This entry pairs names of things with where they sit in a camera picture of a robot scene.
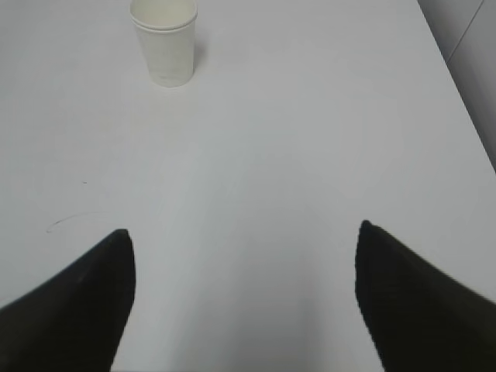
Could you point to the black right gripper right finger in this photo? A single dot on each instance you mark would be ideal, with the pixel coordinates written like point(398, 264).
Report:
point(419, 318)

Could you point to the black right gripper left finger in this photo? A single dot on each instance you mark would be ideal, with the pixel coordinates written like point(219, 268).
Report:
point(75, 320)

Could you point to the white paper cup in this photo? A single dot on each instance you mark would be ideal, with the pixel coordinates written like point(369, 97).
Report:
point(166, 34)

